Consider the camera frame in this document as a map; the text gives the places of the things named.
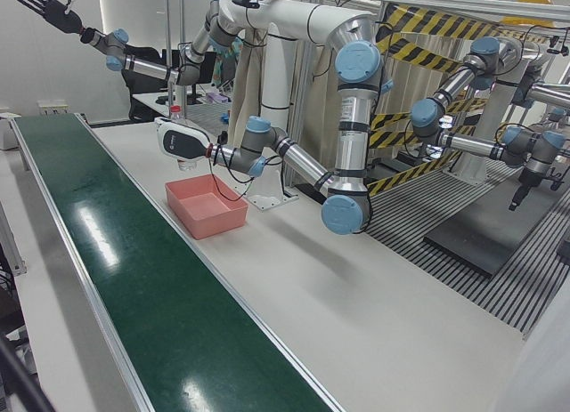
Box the white and grey robot hand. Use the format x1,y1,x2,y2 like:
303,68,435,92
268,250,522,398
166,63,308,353
154,117,214,162

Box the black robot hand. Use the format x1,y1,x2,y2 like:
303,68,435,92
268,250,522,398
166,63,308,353
15,0,84,34

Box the clear water bottle red cap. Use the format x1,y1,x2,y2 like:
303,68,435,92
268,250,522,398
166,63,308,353
168,104,200,172

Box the pink plastic basket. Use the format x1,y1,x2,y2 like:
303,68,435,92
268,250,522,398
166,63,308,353
164,174,249,241

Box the white desk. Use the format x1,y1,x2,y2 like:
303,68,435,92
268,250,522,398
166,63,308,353
131,90,232,141

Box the black office chair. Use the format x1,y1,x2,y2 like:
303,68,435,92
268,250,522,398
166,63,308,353
120,46,168,122

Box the small black monitor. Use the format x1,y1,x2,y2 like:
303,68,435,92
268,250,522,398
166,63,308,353
162,49,214,106

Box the beige curtain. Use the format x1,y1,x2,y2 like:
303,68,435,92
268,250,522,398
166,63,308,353
224,37,348,186

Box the teal patterned cloth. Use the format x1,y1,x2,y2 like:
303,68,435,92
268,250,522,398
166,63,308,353
211,37,245,92

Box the white power strip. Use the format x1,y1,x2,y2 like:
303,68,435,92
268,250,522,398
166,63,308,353
37,101,69,116

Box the white robot torso column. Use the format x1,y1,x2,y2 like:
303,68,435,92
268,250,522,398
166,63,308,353
220,0,378,212

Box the black tripod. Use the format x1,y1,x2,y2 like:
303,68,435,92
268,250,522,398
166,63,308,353
0,327,59,412

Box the yellow black striped barrier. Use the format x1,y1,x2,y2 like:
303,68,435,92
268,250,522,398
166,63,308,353
364,2,504,198

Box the black white striped floor mat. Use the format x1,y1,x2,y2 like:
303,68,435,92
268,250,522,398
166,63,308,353
289,153,570,333

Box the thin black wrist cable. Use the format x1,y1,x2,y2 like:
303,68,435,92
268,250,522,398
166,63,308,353
208,153,286,204

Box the aluminium frame post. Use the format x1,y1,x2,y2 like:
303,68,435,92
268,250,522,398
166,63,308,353
162,0,188,119

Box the green conveyor belt aluminium frame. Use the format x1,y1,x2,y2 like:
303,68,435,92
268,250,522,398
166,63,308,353
9,112,344,412

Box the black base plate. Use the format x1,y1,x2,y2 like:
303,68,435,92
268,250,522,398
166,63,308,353
422,193,553,278

